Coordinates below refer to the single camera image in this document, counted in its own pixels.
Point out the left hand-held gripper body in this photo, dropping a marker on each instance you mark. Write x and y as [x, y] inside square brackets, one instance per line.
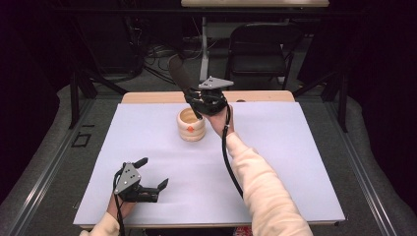
[129, 178]

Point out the white table cover sheet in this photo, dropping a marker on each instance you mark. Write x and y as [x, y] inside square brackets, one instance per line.
[183, 157]

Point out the white background table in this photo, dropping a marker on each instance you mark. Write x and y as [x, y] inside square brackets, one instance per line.
[249, 3]

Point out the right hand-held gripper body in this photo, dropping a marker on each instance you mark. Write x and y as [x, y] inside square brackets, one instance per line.
[213, 98]

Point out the person's left hand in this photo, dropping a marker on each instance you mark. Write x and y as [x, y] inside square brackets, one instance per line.
[119, 205]

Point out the black folding chair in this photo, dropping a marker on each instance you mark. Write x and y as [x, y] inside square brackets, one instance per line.
[259, 59]

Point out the black metal stand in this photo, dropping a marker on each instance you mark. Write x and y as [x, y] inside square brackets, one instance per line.
[342, 101]
[74, 98]

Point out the cream ribbed cup orange mark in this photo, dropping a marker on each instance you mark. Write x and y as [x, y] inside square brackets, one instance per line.
[191, 129]

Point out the person's right hand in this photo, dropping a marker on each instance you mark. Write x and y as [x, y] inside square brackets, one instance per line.
[218, 123]

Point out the wooden table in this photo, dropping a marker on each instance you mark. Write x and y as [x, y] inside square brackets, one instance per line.
[150, 96]

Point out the grey metal floor rail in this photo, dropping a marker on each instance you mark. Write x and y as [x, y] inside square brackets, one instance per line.
[364, 177]
[42, 177]

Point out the person's red patterned clothing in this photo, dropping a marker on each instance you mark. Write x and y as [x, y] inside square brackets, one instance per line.
[242, 231]

